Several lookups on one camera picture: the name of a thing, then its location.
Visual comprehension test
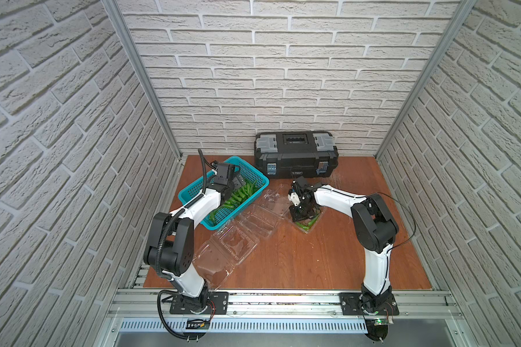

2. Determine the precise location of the clear pepper container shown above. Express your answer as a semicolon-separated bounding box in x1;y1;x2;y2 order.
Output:
260;184;326;235
234;204;283;239

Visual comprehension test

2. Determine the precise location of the teal plastic perforated basket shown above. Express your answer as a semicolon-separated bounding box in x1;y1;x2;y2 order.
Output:
182;156;269;231

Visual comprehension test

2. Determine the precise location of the clear clamshell container with peppers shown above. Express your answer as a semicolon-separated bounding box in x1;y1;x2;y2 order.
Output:
193;221;260;290

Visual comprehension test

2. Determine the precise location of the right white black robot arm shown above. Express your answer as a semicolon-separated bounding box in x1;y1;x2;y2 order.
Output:
288;176;399;315

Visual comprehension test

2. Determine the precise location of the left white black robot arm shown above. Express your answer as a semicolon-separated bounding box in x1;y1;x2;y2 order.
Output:
143;150;235;313

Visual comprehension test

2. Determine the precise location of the black grey toolbox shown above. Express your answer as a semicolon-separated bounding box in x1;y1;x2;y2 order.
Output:
254;131;339;179

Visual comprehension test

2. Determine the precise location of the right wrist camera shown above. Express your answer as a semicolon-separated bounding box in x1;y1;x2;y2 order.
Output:
288;192;301;206

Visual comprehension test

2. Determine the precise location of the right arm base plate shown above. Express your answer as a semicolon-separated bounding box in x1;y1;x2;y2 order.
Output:
339;291;399;316

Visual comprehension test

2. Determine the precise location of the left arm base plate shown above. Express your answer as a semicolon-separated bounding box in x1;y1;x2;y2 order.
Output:
169;291;230;315

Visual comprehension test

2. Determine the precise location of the aluminium front rail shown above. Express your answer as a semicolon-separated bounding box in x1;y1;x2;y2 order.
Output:
108;288;459;322

